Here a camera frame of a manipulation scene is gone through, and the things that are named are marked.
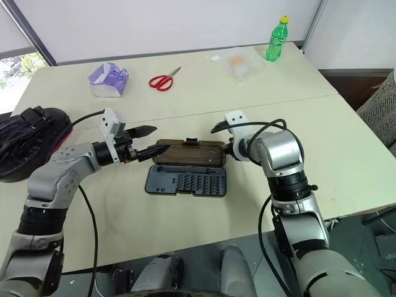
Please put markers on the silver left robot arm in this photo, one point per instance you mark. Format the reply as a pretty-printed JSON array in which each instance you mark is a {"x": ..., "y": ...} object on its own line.
[{"x": 46, "y": 182}]

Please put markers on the dark window frame bar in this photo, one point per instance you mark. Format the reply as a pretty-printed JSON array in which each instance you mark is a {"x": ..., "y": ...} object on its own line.
[{"x": 34, "y": 38}]

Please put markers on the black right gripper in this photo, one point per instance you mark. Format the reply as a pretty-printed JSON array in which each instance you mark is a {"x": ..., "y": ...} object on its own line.
[{"x": 231, "y": 148}]

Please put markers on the clear plastic bag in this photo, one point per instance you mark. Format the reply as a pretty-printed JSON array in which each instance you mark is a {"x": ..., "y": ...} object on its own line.
[{"x": 239, "y": 66}]

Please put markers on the dark screwdriver bit case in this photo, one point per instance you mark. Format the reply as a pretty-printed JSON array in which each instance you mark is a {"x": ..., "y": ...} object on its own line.
[{"x": 185, "y": 155}]

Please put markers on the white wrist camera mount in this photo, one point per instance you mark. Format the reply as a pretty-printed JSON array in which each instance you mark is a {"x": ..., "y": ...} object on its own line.
[
  {"x": 236, "y": 120},
  {"x": 109, "y": 123}
]

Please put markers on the purple tissue pack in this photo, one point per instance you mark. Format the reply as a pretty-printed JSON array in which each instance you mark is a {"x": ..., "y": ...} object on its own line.
[{"x": 106, "y": 79}]

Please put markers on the grey patterned chair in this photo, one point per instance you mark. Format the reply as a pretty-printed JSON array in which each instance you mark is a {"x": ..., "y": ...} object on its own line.
[{"x": 379, "y": 105}]

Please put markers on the black table leg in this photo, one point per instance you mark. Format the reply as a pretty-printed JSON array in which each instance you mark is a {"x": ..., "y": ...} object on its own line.
[{"x": 379, "y": 215}]

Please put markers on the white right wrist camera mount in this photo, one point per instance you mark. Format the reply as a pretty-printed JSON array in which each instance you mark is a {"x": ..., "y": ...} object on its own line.
[{"x": 236, "y": 120}]

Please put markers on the black fabric bag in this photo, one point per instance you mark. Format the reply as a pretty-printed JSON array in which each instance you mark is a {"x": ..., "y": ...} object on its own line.
[{"x": 28, "y": 139}]

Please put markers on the grey partition post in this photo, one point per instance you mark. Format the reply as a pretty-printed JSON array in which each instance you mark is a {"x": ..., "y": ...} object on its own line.
[{"x": 315, "y": 21}]

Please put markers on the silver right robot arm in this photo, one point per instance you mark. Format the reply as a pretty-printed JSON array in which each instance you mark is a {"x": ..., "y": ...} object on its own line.
[{"x": 284, "y": 154}]

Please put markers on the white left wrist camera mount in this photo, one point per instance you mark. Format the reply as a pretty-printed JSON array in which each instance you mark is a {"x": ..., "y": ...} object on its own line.
[{"x": 109, "y": 123}]

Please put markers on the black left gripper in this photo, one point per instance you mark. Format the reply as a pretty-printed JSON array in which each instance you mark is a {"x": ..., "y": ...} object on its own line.
[{"x": 125, "y": 146}]

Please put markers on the grey rounded robot shell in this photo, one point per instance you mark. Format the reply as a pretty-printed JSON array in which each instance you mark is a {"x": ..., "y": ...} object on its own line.
[
  {"x": 157, "y": 273},
  {"x": 236, "y": 269}
]

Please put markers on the green plastic bottle yellow cap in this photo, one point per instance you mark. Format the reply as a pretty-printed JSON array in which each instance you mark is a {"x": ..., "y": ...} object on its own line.
[{"x": 276, "y": 41}]

